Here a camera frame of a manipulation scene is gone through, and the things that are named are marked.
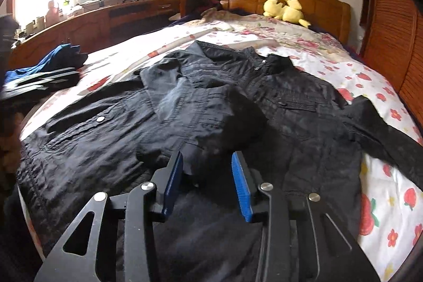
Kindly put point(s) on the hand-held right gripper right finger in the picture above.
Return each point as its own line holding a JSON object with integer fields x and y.
{"x": 240, "y": 186}

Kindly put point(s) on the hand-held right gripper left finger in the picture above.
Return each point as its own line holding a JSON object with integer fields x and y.
{"x": 173, "y": 183}

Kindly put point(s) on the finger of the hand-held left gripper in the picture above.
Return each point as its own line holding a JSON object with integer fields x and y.
{"x": 49, "y": 86}
{"x": 58, "y": 73}

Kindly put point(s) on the black jacket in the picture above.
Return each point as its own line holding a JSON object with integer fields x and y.
{"x": 211, "y": 110}

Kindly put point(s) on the blue garment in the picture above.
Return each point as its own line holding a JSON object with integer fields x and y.
{"x": 56, "y": 57}

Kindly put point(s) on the pink bottle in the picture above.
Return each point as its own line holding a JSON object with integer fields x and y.
{"x": 53, "y": 14}

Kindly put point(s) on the long wooden desk cabinet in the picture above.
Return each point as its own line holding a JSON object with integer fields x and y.
{"x": 89, "y": 26}

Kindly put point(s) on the strawberry print bed blanket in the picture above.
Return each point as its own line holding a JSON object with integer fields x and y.
{"x": 380, "y": 189}

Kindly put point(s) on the floral quilt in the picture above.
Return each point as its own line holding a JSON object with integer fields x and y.
{"x": 281, "y": 31}

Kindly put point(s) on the yellow plush toy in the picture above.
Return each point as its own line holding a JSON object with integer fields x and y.
{"x": 289, "y": 11}

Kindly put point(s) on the wooden bed headboard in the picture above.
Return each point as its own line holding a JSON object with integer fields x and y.
{"x": 317, "y": 3}

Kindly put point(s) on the wooden slatted wardrobe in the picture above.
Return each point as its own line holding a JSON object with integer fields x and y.
{"x": 393, "y": 24}

